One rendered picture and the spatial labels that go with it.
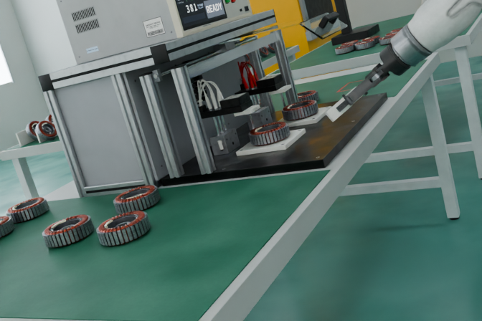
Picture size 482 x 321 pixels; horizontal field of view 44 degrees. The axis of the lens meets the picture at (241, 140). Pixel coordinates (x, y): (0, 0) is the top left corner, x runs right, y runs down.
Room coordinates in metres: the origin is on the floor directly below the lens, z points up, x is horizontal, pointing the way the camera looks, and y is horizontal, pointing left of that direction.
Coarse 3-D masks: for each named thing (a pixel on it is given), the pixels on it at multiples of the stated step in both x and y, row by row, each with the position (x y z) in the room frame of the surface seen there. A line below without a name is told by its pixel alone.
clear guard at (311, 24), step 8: (312, 16) 1.85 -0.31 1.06; (320, 16) 1.83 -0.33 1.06; (280, 24) 1.90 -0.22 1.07; (288, 24) 1.76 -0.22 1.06; (296, 24) 1.70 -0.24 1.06; (304, 24) 1.70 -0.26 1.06; (312, 24) 1.73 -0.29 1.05; (328, 24) 1.80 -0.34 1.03; (336, 24) 1.83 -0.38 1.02; (344, 24) 1.87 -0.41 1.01; (248, 32) 1.97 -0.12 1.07; (256, 32) 1.83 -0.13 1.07; (264, 32) 1.75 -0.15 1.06; (312, 32) 1.68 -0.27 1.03; (320, 32) 1.70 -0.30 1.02; (328, 32) 1.73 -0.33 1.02; (232, 40) 1.81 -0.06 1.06
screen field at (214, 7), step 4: (208, 0) 1.75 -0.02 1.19; (212, 0) 1.77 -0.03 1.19; (216, 0) 1.79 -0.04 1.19; (220, 0) 1.82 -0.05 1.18; (204, 4) 1.73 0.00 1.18; (208, 4) 1.75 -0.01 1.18; (212, 4) 1.77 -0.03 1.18; (216, 4) 1.79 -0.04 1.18; (220, 4) 1.81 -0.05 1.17; (208, 8) 1.74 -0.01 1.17; (212, 8) 1.76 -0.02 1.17; (216, 8) 1.78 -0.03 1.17; (220, 8) 1.80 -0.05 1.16; (208, 12) 1.74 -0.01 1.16; (212, 12) 1.76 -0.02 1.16; (216, 12) 1.78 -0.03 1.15; (220, 12) 1.80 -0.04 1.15; (224, 12) 1.82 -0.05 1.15; (208, 16) 1.73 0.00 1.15; (212, 16) 1.75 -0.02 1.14
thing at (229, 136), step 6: (228, 132) 1.66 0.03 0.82; (234, 132) 1.69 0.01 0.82; (210, 138) 1.66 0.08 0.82; (216, 138) 1.65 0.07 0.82; (222, 138) 1.64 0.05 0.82; (228, 138) 1.65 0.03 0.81; (234, 138) 1.68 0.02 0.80; (216, 144) 1.65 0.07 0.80; (222, 144) 1.64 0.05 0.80; (228, 144) 1.64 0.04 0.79; (234, 144) 1.67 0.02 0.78; (216, 150) 1.65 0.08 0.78; (228, 150) 1.64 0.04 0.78
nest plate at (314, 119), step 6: (318, 108) 1.86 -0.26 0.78; (324, 108) 1.83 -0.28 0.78; (318, 114) 1.77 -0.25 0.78; (324, 114) 1.78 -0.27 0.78; (282, 120) 1.82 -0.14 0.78; (288, 120) 1.80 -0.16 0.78; (294, 120) 1.77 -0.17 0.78; (300, 120) 1.75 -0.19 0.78; (306, 120) 1.73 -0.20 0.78; (312, 120) 1.72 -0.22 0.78; (318, 120) 1.73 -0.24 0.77; (288, 126) 1.76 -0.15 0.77
